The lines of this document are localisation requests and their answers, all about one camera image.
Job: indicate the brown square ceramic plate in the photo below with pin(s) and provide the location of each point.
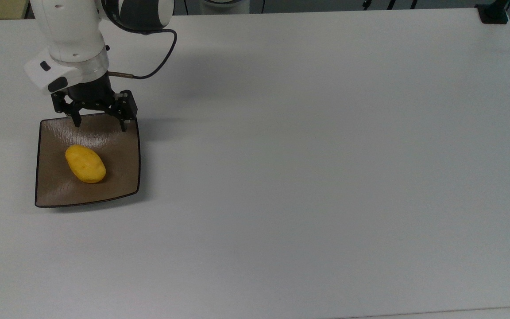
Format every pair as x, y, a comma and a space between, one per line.
117, 177

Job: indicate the black stand base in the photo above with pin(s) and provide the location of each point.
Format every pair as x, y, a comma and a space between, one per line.
493, 13

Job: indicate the yellow potato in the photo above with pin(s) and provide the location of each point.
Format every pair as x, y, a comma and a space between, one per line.
85, 164

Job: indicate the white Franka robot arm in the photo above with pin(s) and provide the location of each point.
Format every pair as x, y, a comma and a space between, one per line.
73, 35

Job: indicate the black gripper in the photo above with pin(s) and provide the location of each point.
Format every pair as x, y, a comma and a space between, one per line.
90, 94

